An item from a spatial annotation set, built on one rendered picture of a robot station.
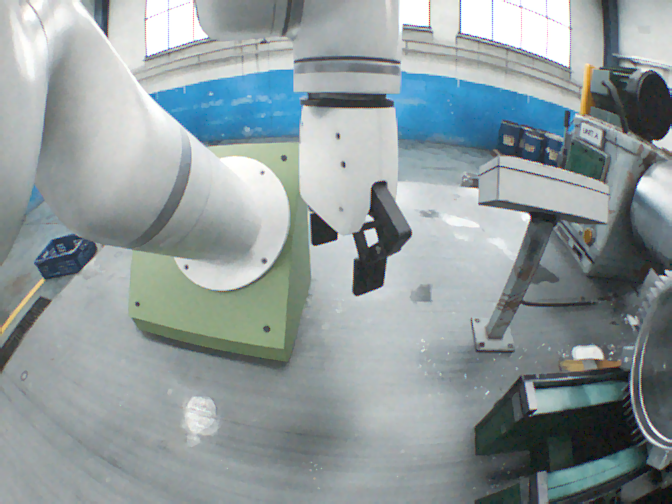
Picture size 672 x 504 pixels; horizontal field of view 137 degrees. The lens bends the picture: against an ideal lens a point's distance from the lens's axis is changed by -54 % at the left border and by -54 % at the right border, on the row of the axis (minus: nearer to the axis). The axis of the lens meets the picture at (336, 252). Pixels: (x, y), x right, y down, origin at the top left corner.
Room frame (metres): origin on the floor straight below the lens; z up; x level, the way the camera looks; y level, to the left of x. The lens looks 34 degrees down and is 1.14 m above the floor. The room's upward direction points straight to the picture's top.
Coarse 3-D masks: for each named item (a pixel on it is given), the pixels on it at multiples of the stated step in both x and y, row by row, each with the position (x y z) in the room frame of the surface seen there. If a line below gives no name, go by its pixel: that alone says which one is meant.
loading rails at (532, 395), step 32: (544, 384) 0.10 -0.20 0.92; (576, 384) 0.09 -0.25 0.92; (608, 384) 0.07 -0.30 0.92; (512, 416) 0.08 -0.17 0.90; (544, 416) 0.07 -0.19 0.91; (576, 416) 0.06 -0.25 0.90; (608, 416) 0.04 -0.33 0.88; (480, 448) 0.08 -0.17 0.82; (512, 448) 0.06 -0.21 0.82; (544, 448) 0.04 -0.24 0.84; (640, 448) -0.03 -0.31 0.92; (544, 480) 0.00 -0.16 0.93; (576, 480) -0.01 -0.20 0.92; (608, 480) -0.03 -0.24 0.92
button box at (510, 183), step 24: (480, 168) 0.32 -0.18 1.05; (504, 168) 0.26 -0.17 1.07; (528, 168) 0.26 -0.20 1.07; (552, 168) 0.25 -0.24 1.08; (480, 192) 0.30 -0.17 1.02; (504, 192) 0.25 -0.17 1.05; (528, 192) 0.24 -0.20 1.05; (552, 192) 0.24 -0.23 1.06; (576, 192) 0.24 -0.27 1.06; (600, 192) 0.23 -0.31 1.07; (576, 216) 0.22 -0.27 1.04; (600, 216) 0.22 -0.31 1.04
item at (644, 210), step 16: (656, 176) 0.32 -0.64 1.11; (640, 192) 0.35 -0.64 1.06; (656, 192) 0.29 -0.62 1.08; (640, 208) 0.32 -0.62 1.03; (656, 208) 0.28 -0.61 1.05; (640, 224) 0.31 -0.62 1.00; (656, 224) 0.26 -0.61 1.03; (640, 240) 0.30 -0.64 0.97; (656, 240) 0.25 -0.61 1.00; (656, 256) 0.23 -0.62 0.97; (656, 272) 0.23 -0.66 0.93
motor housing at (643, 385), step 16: (656, 288) 0.10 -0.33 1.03; (656, 304) 0.09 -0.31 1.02; (640, 320) 0.10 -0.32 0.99; (656, 320) 0.08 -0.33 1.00; (640, 336) 0.08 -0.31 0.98; (656, 336) 0.07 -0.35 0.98; (640, 352) 0.07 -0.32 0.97; (656, 352) 0.06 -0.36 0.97; (640, 368) 0.06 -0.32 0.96; (656, 368) 0.04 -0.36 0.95; (640, 384) 0.04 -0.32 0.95; (656, 384) 0.03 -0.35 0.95; (640, 400) 0.02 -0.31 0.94; (656, 400) 0.01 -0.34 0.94; (640, 416) 0.01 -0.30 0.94; (656, 416) -0.01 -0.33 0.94; (656, 432) -0.02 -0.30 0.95
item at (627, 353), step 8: (624, 352) 0.08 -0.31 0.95; (632, 352) 0.08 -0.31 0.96; (624, 360) 0.08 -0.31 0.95; (624, 368) 0.07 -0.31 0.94; (656, 448) -0.04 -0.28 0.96; (648, 456) -0.04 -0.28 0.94; (656, 456) -0.04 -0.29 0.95; (664, 456) -0.05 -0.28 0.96; (648, 464) -0.05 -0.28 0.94; (656, 464) -0.05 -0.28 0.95; (664, 464) -0.06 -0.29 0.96
